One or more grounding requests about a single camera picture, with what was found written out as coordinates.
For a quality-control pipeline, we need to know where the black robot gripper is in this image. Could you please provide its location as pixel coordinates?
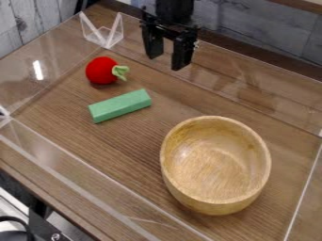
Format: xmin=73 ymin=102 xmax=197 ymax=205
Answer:
xmin=139 ymin=8 xmax=200 ymax=71

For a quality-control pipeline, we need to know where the red plush fruit green leaf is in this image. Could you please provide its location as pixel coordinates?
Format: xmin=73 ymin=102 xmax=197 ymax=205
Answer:
xmin=85 ymin=56 xmax=129 ymax=85

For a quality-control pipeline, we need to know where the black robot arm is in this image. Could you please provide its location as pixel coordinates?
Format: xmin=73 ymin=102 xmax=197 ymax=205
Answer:
xmin=139 ymin=0 xmax=199 ymax=71

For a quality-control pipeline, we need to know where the green rectangular block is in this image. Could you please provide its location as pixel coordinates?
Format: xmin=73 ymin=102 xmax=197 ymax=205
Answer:
xmin=88 ymin=89 xmax=152 ymax=123

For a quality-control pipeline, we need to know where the wooden bowl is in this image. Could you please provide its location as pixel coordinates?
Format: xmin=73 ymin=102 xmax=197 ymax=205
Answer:
xmin=160 ymin=116 xmax=271 ymax=216

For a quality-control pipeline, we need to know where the clear acrylic tray enclosure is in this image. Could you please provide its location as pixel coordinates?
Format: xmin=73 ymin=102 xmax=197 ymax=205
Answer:
xmin=0 ymin=17 xmax=322 ymax=241

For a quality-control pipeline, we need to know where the black metal bracket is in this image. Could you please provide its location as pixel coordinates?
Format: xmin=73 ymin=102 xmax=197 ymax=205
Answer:
xmin=29 ymin=210 xmax=72 ymax=241

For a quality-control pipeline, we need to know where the black cable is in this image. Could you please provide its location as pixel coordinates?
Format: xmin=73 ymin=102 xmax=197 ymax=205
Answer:
xmin=0 ymin=216 xmax=34 ymax=241

